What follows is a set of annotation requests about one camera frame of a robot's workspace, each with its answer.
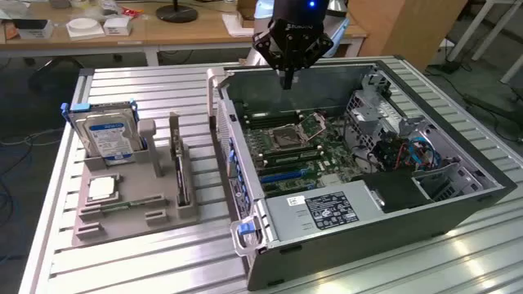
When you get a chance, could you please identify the blue SATA wire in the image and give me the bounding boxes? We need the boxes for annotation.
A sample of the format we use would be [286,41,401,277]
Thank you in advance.
[408,136,444,172]

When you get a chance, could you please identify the wooden cabinet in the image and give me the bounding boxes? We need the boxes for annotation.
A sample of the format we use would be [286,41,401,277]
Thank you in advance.
[358,0,470,67]

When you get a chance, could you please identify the blue expansion slot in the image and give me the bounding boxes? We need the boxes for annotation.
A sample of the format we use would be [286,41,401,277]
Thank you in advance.
[259,170,305,185]

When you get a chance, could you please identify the open black PC case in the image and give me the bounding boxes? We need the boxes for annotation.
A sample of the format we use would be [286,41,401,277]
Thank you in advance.
[206,59,520,292]

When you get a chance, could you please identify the low silver disk bay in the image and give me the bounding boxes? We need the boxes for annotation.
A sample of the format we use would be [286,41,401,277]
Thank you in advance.
[410,162,488,203]

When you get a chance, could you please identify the red SATA wire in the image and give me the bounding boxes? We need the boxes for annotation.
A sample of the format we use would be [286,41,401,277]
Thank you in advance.
[398,141,410,170]

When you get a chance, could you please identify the grey printed parts rack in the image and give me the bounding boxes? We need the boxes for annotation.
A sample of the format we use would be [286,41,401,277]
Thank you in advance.
[71,119,202,247]

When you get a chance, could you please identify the green motherboard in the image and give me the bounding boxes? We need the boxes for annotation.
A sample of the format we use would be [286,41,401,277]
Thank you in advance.
[241,102,363,198]

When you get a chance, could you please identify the metal socket cover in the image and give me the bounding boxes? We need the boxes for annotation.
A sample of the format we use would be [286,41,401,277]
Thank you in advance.
[299,111,329,136]

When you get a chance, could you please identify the green RAM stick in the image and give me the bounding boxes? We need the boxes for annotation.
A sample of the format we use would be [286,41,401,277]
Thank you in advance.
[101,198,151,212]

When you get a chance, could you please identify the orange item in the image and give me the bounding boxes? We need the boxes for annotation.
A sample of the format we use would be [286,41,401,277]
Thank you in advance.
[3,21,21,40]

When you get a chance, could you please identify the tall silver disk bay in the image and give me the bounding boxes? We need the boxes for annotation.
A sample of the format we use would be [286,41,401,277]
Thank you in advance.
[342,88,434,154]

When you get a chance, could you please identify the wooden desk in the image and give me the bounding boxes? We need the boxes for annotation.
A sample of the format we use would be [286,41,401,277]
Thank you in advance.
[0,0,369,67]

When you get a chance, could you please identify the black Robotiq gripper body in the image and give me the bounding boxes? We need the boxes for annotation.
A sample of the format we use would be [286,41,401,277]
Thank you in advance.
[271,0,329,72]

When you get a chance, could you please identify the white paper stack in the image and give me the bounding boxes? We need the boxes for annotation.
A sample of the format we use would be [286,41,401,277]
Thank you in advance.
[221,13,255,38]

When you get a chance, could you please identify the CPU socket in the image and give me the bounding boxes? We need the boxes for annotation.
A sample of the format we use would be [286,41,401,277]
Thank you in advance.
[267,124,307,151]

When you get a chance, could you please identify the grey power supply unit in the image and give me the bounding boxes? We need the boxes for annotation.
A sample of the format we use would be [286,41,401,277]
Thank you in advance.
[261,179,388,243]

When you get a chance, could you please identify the black round stand base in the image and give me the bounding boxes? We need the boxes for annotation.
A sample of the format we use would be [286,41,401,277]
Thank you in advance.
[155,0,201,24]

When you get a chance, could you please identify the silver chipset heatsink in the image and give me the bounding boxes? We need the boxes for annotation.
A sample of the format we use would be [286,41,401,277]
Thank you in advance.
[322,175,349,187]

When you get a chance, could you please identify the white box with black lid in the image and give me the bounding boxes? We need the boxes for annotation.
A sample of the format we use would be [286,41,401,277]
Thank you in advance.
[17,18,57,40]

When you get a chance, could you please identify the hard disk in blue caddy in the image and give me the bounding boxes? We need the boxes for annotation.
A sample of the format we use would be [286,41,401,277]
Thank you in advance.
[61,99,139,168]

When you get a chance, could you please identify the RAM stick with label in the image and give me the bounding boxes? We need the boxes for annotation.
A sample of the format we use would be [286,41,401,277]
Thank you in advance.
[263,146,325,164]

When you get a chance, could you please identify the silver CPU chip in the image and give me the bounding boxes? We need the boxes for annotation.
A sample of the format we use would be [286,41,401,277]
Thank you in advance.
[89,176,117,202]

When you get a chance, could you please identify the white block with round hole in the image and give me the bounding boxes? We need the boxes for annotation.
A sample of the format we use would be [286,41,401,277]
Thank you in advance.
[65,17,107,41]

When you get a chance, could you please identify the white table frame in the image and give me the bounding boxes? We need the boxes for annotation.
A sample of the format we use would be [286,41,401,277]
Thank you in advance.
[448,0,523,83]

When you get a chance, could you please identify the small white labelled box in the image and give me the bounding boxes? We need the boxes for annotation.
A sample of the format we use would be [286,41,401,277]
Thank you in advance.
[102,17,134,37]

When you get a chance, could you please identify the Nvidia Quadro graphics card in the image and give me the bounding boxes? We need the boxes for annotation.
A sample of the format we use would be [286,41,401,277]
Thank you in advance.
[169,111,193,206]

